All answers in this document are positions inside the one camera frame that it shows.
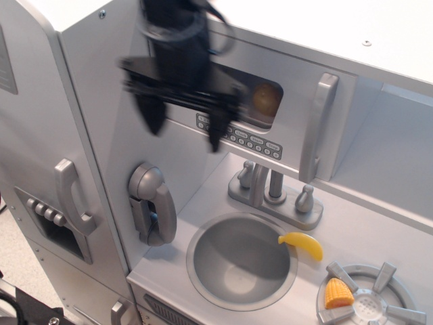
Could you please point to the silver fridge door handle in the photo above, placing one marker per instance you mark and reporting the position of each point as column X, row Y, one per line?
column 65, row 176

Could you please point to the silver lower door handle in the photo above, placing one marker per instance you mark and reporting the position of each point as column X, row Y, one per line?
column 120, row 313

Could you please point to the silver microwave door handle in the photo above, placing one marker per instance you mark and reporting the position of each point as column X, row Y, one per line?
column 322, row 101

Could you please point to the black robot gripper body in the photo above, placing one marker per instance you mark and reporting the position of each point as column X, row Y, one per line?
column 180, row 70

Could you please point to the silver toy faucet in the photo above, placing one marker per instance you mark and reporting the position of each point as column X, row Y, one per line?
column 263, row 189

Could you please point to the silver toy stove burner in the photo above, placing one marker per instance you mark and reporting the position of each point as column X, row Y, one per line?
column 378, row 296

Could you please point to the yellow toy corn cob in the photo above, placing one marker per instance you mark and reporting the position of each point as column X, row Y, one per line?
column 337, row 294

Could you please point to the round silver toy sink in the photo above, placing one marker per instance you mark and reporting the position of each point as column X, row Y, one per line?
column 236, row 262

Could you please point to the yellow toy ball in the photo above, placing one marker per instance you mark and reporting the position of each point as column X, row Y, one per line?
column 266, row 99

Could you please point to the grey toy microwave door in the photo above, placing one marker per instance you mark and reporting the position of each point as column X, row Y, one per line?
column 257, row 58

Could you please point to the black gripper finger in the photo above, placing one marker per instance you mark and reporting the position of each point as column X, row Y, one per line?
column 220, row 117
column 153, row 112

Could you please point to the grey toy oven panel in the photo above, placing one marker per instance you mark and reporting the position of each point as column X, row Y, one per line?
column 167, row 313

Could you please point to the grey toy fridge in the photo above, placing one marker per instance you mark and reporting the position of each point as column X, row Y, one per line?
column 41, row 124

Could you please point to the grey toy ice dispenser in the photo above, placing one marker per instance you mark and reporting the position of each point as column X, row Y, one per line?
column 53, row 225

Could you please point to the grey toy wall phone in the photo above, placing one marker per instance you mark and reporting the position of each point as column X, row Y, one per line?
column 152, row 206

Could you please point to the yellow toy banana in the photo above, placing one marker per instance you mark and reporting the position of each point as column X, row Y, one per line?
column 304, row 242

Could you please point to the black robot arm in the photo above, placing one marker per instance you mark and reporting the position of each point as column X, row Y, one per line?
column 180, row 14

